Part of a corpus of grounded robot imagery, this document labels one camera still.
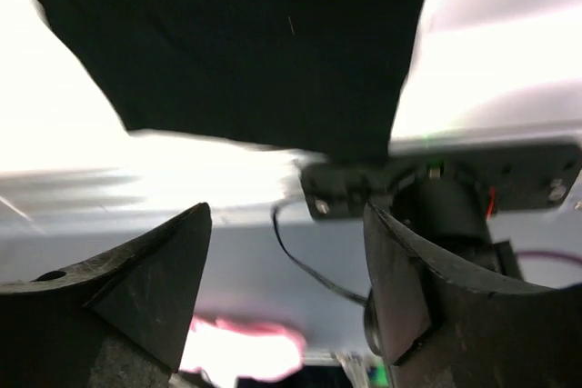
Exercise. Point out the black t-shirt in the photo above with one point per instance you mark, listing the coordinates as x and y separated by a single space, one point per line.
321 76

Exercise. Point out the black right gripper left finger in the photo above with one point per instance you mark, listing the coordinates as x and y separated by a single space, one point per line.
118 319

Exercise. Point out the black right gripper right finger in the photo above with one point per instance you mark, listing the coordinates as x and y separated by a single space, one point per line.
445 322

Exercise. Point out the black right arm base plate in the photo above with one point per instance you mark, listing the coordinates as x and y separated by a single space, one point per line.
496 178

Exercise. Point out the aluminium rail frame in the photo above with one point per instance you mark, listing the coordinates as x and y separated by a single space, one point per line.
182 242

